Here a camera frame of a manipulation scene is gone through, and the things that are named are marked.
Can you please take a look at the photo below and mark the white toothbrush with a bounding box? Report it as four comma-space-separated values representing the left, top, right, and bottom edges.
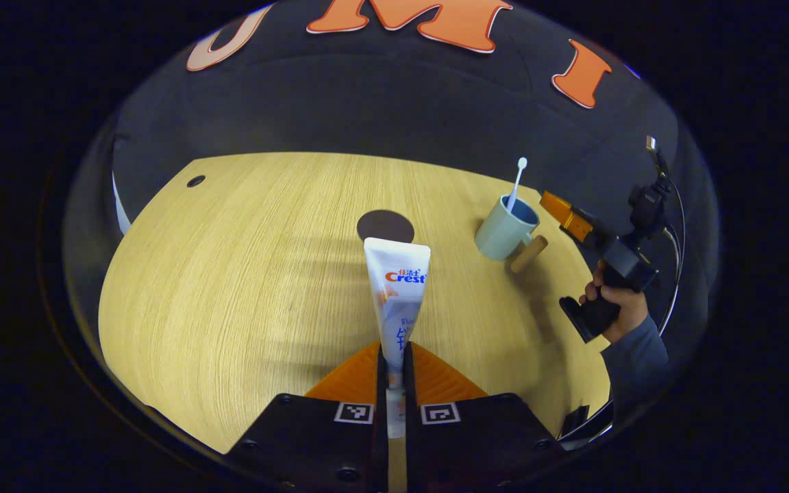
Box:
506, 157, 528, 213

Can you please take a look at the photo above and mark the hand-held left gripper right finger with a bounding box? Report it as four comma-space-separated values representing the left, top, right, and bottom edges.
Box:
403, 341, 563, 493

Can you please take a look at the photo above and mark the dark round coaster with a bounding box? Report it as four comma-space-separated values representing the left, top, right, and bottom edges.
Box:
357, 210, 415, 244

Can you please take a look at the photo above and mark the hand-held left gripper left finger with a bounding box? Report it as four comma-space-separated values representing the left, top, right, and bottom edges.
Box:
227, 341, 390, 493

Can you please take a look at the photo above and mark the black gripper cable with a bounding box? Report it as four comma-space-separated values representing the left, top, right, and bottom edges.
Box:
655, 157, 687, 336

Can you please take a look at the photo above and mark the pale blue cup wooden handle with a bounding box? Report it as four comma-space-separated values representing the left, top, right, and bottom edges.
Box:
475, 194, 549, 275

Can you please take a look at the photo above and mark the white toothpaste tube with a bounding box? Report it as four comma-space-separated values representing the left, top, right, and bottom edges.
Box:
364, 237, 431, 439

